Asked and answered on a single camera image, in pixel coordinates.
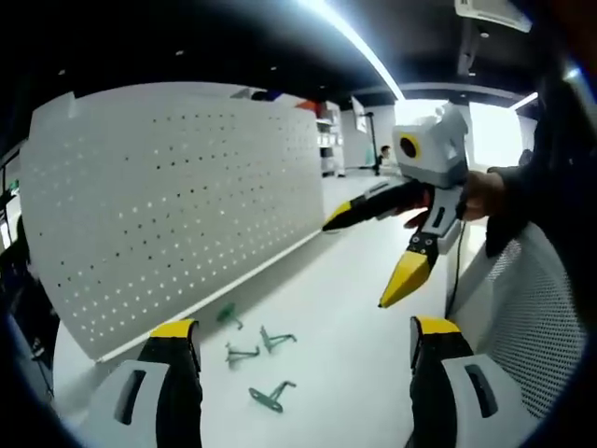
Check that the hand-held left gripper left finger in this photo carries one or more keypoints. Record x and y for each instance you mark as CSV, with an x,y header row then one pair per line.
x,y
173,373

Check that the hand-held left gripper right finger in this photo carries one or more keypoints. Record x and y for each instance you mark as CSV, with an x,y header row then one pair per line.
x,y
436,373

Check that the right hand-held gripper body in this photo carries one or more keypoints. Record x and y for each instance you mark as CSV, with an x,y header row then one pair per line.
x,y
431,149

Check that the green hook assembly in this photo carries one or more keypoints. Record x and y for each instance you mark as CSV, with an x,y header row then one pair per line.
x,y
240,353
228,313
273,340
266,399

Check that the white perforated mounting plate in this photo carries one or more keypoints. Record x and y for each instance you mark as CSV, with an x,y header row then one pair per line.
x,y
163,210

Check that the person's right hand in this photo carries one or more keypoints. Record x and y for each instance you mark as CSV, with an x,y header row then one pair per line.
x,y
482,196

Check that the black tripod stand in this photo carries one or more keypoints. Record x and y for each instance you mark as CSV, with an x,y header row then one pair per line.
x,y
373,144

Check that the white storage shelf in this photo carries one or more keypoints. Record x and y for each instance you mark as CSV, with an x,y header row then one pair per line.
x,y
332,140

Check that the white mesh chair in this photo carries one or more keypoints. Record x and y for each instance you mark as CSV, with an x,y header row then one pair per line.
x,y
531,317

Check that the ceiling light strip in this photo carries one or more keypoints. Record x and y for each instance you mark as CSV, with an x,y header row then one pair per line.
x,y
368,46

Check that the white air conditioner unit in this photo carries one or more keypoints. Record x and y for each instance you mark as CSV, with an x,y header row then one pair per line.
x,y
494,11

